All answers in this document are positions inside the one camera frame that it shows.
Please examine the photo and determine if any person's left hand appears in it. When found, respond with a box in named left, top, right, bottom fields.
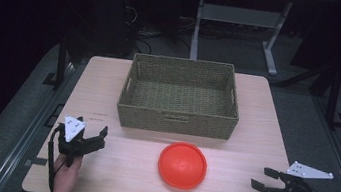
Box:
left=50, top=152, right=84, bottom=192

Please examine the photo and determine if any bundle of floor cables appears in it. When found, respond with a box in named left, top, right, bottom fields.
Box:
left=115, top=0, right=200, bottom=61

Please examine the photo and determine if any white metal desk frame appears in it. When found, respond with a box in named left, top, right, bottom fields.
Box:
left=187, top=0, right=295, bottom=79

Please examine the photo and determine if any black metal stand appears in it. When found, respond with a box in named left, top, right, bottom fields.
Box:
left=323, top=68, right=341, bottom=132
left=41, top=31, right=72, bottom=89

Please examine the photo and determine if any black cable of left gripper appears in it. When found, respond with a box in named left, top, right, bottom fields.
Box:
left=41, top=122, right=66, bottom=192

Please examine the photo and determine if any orange plastic bowl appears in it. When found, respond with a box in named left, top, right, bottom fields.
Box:
left=154, top=138, right=212, bottom=192

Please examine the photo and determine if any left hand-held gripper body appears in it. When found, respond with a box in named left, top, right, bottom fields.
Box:
left=53, top=114, right=99, bottom=171

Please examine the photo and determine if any green woven basket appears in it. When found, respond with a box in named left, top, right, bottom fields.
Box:
left=113, top=48, right=247, bottom=144

